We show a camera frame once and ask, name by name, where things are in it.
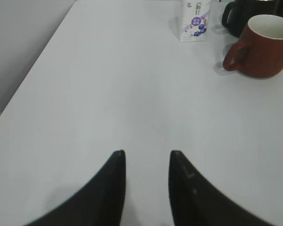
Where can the white blueberry yogurt carton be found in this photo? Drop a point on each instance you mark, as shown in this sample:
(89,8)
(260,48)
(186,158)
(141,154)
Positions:
(194,19)

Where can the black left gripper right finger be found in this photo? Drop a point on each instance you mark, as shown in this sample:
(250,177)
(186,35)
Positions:
(195,201)

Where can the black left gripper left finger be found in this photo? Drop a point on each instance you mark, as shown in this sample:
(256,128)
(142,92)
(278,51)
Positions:
(99,203)

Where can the red ceramic mug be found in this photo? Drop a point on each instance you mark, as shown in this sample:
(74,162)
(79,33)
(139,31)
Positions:
(259,51)

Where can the black ceramic mug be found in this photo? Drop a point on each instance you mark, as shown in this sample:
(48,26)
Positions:
(237,13)

